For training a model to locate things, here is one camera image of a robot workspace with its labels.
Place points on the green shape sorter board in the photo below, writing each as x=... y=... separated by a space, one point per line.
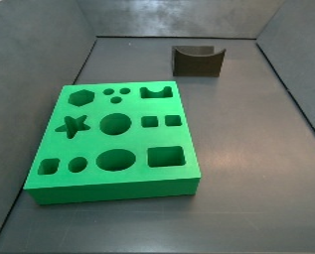
x=117 y=144

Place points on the dark arch block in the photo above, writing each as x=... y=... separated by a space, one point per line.
x=196 y=61

